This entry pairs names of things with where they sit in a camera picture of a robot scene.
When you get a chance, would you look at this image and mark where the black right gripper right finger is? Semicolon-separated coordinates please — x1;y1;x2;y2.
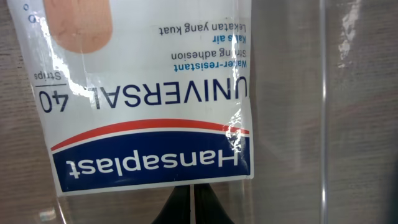
194;184;234;224

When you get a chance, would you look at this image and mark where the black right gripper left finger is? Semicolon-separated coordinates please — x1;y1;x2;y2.
152;185;191;224

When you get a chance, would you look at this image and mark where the white blue Hansaplast box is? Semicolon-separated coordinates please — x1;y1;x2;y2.
7;0;254;196

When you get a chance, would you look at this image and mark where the clear plastic container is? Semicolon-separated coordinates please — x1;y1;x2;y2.
24;1;397;223

